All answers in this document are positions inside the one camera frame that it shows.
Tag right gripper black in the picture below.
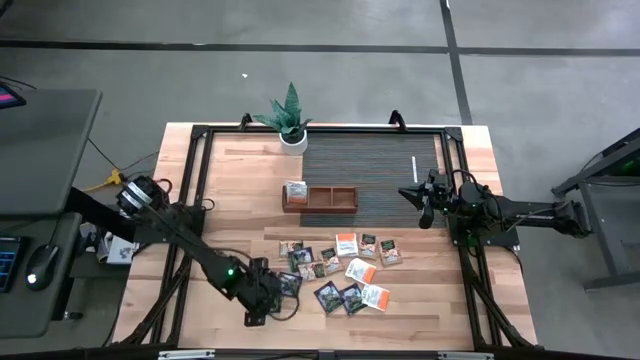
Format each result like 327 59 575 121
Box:
398 168 459 211

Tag purple tea packet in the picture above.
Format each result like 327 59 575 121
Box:
338 282 369 316
277 271 304 299
287 246 315 274
313 280 344 315

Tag brown tea packet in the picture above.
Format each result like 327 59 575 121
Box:
278 240 305 259
378 238 404 267
319 246 345 275
358 232 380 260
297 260 327 282

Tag dark ribbed mat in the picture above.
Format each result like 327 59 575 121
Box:
299 130 449 229

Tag wooden three-compartment tray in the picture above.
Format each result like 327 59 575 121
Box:
281 185 360 215

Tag snake plant in white pot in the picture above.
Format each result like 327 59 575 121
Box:
252 81 314 156

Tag white cardboard box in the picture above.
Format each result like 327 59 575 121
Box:
106 234 139 266

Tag black desk base bar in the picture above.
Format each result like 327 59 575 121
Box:
67 187 136 242

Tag grey metal cart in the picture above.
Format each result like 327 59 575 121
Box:
551 127 640 291

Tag black box green lights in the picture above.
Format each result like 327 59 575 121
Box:
612 152 640 179

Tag black computer mouse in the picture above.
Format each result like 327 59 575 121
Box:
24 243 60 292

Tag dark grey keyboard shelf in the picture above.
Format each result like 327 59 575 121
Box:
0 212 84 339

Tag backlit black keyboard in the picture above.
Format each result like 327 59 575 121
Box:
0 235 24 294

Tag grey desk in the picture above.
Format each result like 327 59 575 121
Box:
0 88 104 217

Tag tablet screen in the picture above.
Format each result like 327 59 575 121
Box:
0 82 27 110

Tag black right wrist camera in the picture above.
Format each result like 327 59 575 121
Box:
418 202 435 230

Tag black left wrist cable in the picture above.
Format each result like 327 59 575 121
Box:
269 294 301 322

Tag black aluminium table frame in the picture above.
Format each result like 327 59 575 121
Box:
112 123 540 351

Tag silver metal bracket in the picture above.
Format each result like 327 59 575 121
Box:
438 351 495 360
158 349 216 360

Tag yellow extension cord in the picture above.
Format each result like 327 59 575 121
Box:
84 168 127 194

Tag black floor cable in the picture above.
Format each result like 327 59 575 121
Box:
87 137 161 174

